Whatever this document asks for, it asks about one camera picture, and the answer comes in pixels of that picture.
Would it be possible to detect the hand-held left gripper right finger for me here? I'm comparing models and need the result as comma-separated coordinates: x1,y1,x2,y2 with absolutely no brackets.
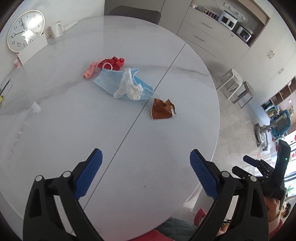
188,149,269,241

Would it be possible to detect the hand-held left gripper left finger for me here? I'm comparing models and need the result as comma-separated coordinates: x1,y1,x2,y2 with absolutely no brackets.
23,148,103,241

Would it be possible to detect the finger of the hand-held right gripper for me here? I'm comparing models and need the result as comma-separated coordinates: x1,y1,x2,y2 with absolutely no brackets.
243,156,269,172
232,166,264,183

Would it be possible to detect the brown torn wrapper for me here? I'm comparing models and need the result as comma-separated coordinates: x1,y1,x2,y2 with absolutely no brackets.
150,98,176,120

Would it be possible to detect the blue face mask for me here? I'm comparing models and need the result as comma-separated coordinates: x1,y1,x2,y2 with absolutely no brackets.
93,68,154,100

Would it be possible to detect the white tissue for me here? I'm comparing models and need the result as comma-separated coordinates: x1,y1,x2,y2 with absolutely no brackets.
113,68,144,100

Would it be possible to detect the pink paper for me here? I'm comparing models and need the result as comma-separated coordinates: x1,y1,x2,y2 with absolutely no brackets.
84,61,99,79

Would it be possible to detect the red paper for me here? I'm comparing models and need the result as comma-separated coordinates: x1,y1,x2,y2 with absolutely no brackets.
97,56,125,70

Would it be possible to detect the person's right forearm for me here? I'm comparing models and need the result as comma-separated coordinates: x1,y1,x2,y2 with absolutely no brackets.
268,217,284,233

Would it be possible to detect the person's right hand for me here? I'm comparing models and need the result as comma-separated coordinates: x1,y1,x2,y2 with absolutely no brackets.
264,197,281,220

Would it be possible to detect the grey fuzzy garment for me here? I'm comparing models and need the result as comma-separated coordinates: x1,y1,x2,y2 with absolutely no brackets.
155,218,199,241

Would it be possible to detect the open shelf cabinet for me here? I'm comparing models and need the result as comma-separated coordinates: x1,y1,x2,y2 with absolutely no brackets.
261,79,296,121

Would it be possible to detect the grey stool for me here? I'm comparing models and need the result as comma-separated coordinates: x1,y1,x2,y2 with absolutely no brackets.
231,81,254,109

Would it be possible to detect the red garment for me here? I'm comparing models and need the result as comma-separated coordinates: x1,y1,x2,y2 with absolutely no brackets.
134,229,167,241

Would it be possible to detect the white stool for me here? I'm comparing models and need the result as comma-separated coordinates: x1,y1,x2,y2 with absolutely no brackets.
216,69,243,100

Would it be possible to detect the clear plastic bottle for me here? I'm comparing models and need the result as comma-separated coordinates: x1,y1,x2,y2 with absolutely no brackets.
7,101,42,163

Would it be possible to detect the silver toaster oven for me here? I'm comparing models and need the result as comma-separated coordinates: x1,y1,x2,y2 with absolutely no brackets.
236,24,253,42

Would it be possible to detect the white cardboard box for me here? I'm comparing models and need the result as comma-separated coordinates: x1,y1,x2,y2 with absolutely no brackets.
17,34,48,65

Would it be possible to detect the white kitchen appliance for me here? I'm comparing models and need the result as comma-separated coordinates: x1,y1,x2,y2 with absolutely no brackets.
218,10,238,30

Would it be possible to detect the white mug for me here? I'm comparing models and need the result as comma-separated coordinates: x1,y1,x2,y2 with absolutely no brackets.
48,21,64,39

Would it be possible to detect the white dish rack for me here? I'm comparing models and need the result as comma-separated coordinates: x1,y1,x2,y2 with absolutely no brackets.
201,7,219,19

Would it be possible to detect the grey chair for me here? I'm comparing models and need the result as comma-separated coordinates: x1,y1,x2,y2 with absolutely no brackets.
109,6,161,25

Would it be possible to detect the beige wall cabinet unit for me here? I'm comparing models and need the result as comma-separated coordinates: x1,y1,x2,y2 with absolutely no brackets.
159,0,296,93

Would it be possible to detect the white wall rack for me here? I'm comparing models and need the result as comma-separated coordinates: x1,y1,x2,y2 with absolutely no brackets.
224,3,249,22

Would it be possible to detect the round white wall clock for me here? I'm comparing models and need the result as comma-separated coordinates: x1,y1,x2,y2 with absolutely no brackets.
7,10,45,54

